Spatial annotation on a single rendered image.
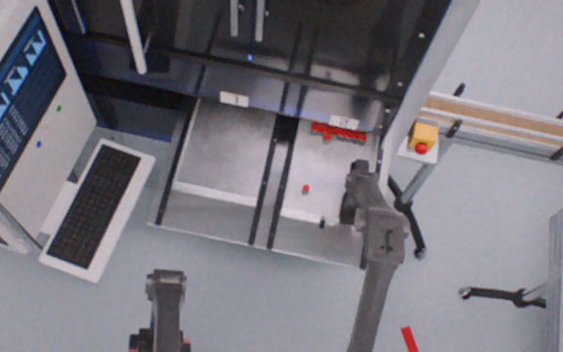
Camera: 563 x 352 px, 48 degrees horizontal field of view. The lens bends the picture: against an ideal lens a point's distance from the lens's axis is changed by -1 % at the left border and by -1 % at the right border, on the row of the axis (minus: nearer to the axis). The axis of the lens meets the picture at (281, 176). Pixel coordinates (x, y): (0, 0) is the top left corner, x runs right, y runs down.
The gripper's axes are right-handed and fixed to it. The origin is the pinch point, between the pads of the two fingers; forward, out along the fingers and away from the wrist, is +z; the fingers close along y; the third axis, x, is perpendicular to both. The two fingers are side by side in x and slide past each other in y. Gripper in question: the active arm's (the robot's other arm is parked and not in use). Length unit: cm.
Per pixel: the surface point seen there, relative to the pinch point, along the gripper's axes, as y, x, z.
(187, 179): 4, 51, 2
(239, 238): -10.5, 30.7, 4.1
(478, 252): 45, -70, 87
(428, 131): 28.0, -18.5, -15.7
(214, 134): 21, 46, -1
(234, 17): 13, 39, -63
